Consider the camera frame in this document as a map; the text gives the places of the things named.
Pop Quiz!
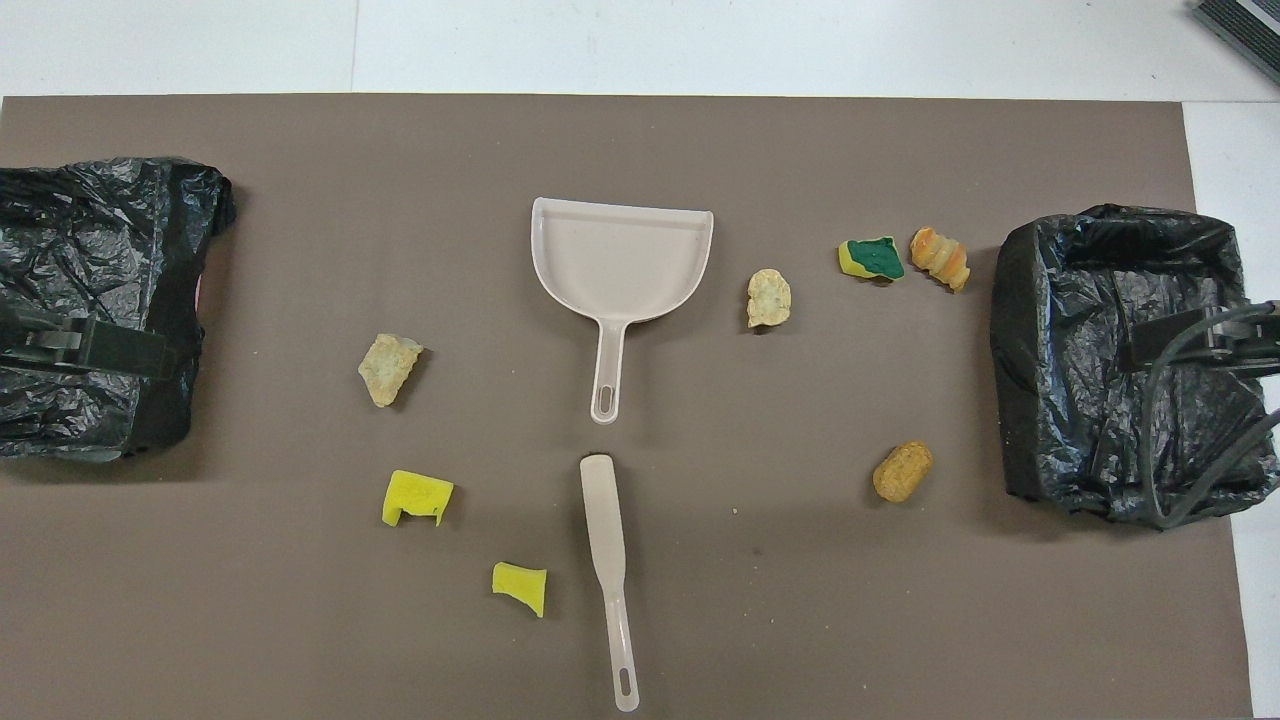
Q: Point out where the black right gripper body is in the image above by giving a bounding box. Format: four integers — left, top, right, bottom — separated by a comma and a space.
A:
1212, 298, 1280, 373

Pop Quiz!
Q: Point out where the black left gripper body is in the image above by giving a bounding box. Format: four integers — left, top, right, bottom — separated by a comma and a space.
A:
0, 308, 89, 373

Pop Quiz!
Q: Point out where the pale bread chunk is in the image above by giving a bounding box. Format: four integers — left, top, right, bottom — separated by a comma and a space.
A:
357, 333, 425, 409

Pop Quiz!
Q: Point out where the notched yellow sponge piece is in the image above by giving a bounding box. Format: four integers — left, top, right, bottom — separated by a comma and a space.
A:
381, 469, 456, 528

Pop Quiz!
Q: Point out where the brown nugget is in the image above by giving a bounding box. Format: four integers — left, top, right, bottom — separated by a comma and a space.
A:
872, 440, 935, 504

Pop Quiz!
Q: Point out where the small yellow sponge wedge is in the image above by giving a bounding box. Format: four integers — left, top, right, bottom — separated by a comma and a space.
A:
491, 561, 549, 619

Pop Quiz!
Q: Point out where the beige plastic dustpan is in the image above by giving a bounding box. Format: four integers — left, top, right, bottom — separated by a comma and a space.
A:
530, 196, 715, 425

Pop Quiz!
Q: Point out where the beige brush with black bristles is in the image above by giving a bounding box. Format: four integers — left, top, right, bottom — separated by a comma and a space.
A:
579, 453, 641, 713

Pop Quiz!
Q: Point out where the bin lined with black bag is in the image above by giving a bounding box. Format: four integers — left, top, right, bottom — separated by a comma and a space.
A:
990, 203, 1280, 531
0, 156, 238, 463

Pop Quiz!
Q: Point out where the orange striped croissant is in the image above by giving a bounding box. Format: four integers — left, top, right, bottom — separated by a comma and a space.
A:
909, 227, 972, 294

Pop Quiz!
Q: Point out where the grey ribbed object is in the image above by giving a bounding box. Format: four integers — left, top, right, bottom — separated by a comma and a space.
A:
1192, 0, 1280, 58

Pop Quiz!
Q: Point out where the green and yellow sponge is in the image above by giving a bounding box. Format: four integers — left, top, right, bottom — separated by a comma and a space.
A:
837, 236, 907, 284

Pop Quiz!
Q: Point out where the round pale cracker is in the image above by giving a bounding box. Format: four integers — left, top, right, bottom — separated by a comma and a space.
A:
746, 268, 793, 330

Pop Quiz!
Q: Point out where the brown table mat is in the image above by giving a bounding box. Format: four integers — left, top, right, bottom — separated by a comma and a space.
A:
0, 95, 1253, 720

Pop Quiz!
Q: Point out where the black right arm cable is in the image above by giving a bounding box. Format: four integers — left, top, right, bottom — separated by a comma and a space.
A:
1138, 300, 1280, 531

